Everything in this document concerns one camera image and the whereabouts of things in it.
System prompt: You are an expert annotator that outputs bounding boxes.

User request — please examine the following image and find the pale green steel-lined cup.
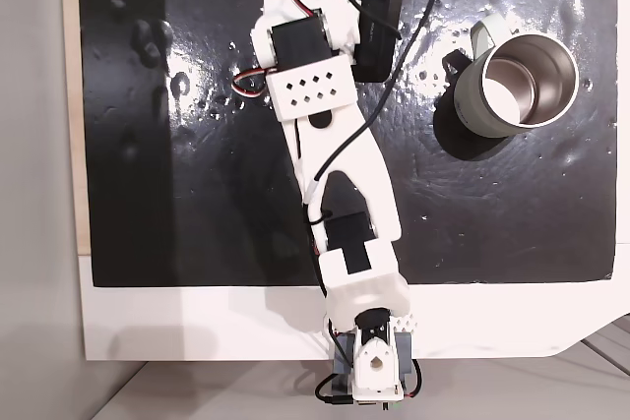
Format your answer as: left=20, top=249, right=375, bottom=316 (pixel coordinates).
left=452, top=16, right=581, bottom=140

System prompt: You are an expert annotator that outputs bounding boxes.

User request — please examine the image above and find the black glossy mat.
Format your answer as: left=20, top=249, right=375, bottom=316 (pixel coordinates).
left=77, top=0, right=619, bottom=288

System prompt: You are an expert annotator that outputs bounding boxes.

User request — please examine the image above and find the grey table clamp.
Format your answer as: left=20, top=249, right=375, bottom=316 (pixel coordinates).
left=333, top=330, right=415, bottom=378

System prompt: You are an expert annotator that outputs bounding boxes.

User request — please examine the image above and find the black oval camera box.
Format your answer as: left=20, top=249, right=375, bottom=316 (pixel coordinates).
left=352, top=0, right=407, bottom=84

